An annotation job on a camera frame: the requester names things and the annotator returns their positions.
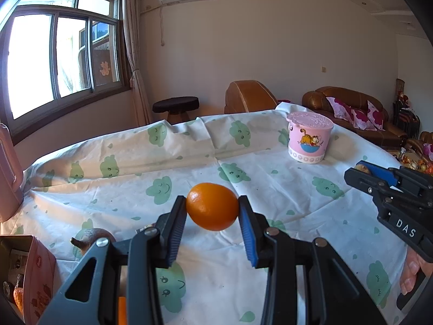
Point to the pink cartoon cup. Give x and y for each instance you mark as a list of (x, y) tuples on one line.
[(309, 142)]

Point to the pink electric kettle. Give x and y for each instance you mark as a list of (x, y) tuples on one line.
[(8, 182)]

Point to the brown leather chair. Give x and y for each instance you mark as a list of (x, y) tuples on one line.
[(248, 96)]

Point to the brown round fruit with stem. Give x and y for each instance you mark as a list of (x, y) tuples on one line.
[(96, 235)]

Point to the cluttered coffee table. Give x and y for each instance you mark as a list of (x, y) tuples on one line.
[(416, 162)]

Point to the dark round stool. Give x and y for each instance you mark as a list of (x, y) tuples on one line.
[(176, 104)]

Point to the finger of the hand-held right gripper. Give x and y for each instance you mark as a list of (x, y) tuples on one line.
[(362, 181), (382, 174)]

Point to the white air conditioner pipe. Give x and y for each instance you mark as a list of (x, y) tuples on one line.
[(162, 23)]

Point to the dark wooden chair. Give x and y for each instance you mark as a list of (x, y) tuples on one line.
[(406, 118)]

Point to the sliding window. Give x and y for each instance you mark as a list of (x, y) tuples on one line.
[(33, 57)]

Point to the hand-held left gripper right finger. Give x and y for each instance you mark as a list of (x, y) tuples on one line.
[(248, 240)]

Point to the brown leather sofa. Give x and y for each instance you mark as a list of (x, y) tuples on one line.
[(318, 100)]

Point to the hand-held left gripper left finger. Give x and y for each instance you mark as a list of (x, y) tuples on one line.
[(174, 240)]

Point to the orange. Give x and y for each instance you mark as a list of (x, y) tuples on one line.
[(122, 311), (18, 299), (211, 206)]

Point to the person's right hand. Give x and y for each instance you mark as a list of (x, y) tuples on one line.
[(411, 270)]

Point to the white tablecloth with green clouds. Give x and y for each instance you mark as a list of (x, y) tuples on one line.
[(203, 149)]

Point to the floral cushion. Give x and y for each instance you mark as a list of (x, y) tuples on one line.
[(370, 116), (341, 108)]

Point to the beige curtain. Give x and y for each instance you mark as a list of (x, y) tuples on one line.
[(135, 57)]

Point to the small longan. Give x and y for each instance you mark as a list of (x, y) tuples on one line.
[(362, 169)]

